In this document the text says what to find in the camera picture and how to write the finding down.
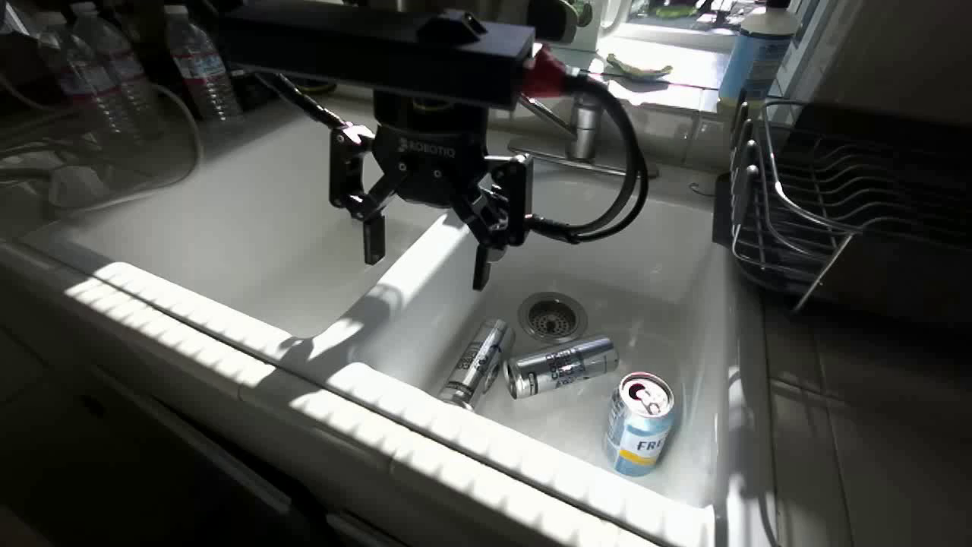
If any slim silver can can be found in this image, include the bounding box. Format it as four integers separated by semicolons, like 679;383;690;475
436;316;519;410

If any blue white soap bottle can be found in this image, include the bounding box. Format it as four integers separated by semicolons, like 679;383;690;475
716;0;806;107

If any white double basin sink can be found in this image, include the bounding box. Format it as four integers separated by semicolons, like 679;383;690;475
16;95;755;547

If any silver can with print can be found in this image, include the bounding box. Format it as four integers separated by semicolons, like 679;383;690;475
500;334;621;401

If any metal wire dish rack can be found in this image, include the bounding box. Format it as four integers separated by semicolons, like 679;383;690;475
725;95;972;318

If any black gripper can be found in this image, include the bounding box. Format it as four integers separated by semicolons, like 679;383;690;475
324;89;537;294

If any light blue drink can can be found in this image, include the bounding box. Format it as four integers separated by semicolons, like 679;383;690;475
598;369;684;480

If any metal strainer drain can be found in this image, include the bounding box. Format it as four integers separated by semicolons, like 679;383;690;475
516;290;589;347

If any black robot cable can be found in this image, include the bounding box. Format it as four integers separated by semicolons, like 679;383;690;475
524;72;652;247

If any clear plastic water bottle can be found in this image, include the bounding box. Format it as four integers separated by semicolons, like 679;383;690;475
69;0;166;143
160;2;242;129
33;8;118;145

